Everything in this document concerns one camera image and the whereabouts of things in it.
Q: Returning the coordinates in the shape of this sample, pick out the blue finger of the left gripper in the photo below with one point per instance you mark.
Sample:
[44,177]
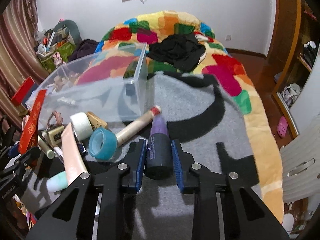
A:
[13,152]
[30,158]

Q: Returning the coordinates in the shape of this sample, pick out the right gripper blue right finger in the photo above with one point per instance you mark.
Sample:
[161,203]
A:
[182,162]

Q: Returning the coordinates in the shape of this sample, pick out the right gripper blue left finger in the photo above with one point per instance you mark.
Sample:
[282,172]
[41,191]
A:
[137,163]

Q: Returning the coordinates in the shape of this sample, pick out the red tea packet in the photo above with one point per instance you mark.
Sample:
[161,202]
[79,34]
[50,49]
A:
[28,138]

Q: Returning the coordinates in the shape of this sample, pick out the white ointment tube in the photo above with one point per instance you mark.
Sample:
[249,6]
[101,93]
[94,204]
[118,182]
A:
[45,148]

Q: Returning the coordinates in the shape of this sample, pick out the purple black bottle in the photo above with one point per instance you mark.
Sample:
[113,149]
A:
[159,163]

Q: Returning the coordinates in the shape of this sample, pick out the beige tube red cap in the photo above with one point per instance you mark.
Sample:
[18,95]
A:
[137,125]

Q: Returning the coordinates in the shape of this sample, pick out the mint green bottle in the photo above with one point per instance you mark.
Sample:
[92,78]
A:
[57,183]

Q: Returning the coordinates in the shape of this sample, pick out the blue tape roll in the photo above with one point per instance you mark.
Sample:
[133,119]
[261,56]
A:
[102,144]

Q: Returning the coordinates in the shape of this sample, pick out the pink cosmetic tube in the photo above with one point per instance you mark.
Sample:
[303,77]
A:
[73,162]

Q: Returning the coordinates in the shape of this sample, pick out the white bandage roll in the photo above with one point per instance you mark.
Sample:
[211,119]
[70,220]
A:
[81,126]

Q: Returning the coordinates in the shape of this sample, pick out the gold eraser box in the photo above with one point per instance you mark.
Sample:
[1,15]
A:
[95,121]

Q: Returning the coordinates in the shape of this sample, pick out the combination padlock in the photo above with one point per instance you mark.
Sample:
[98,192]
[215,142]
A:
[53,135]

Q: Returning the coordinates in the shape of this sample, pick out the red box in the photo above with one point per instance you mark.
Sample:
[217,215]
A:
[20,94]

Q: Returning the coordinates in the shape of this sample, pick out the clear plastic storage box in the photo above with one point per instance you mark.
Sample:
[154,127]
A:
[111,84]

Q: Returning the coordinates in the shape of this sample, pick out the pink striped curtain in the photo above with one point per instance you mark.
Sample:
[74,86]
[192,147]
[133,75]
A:
[18,59]

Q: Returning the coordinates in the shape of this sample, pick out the pink rabbit toy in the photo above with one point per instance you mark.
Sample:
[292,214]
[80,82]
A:
[57,59]

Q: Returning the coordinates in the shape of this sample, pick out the green storage bag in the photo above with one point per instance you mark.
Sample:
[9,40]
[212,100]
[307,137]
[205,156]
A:
[65,51]

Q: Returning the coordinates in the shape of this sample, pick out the black clothes pile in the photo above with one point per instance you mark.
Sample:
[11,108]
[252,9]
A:
[182,51]

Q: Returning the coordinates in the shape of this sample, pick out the pink croc shoe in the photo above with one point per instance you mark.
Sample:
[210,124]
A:
[282,127]

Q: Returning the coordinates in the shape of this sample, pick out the colourful patchwork quilt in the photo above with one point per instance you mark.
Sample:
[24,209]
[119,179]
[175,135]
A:
[225,67]

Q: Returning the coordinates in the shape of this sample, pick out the dark purple clothes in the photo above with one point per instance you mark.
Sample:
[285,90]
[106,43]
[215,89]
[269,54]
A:
[84,48]

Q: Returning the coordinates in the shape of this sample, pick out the grey neck pillow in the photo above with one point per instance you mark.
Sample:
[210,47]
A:
[72,30]

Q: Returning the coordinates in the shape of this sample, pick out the wooden door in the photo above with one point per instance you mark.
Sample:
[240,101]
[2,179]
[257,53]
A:
[285,32]

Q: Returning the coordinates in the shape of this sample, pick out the wooden shelf unit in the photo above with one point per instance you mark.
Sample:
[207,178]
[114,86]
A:
[297,69]

